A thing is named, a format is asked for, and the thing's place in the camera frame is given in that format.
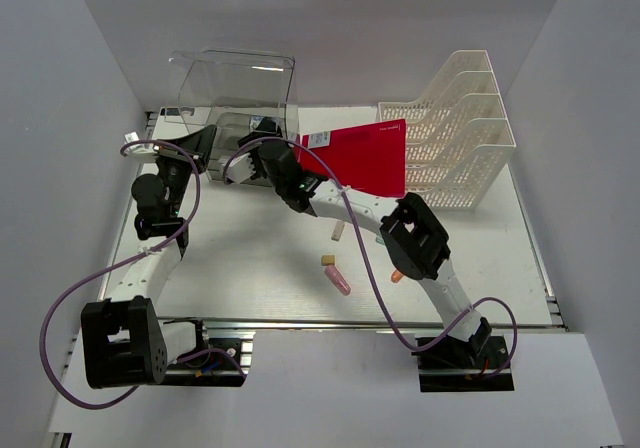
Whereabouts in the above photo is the small tan eraser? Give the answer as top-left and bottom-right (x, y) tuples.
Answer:
(321, 255), (335, 266)

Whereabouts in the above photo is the orange transparent capsule case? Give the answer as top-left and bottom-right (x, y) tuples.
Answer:
(391, 271), (404, 283)

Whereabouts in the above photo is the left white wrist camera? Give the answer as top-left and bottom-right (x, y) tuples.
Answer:
(120, 132), (157, 164)

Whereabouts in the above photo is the white rectangular eraser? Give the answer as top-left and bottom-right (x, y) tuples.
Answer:
(331, 221), (345, 242)

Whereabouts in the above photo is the blue ink bottle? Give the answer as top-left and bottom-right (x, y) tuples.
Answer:
(248, 115), (265, 131)

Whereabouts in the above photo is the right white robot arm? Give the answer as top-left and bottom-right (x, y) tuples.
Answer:
(222, 134), (491, 367)

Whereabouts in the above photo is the pink transparent capsule case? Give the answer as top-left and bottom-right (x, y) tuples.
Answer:
(324, 265), (351, 296)

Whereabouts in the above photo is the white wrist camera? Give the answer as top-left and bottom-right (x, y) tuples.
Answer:
(120, 132), (157, 164)
(223, 154), (258, 184)

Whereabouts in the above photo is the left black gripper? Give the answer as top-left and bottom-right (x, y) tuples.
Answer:
(152, 124), (217, 218)

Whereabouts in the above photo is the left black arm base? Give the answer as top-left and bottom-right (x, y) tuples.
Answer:
(162, 319), (248, 388)

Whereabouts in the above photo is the clear acrylic drawer organizer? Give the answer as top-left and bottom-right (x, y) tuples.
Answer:
(165, 48), (299, 182)

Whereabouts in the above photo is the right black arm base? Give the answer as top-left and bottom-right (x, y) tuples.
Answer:
(413, 336), (515, 393)

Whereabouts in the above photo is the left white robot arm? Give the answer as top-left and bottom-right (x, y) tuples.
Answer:
(81, 125), (216, 389)

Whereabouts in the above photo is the red plastic folder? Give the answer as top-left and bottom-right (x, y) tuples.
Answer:
(294, 119), (406, 198)

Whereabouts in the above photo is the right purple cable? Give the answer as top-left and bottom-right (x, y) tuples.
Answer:
(222, 137), (519, 380)

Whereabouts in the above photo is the white mesh file rack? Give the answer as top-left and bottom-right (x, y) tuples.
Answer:
(377, 50), (516, 211)

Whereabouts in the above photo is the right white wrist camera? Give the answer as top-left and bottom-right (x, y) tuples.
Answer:
(223, 154), (258, 184)

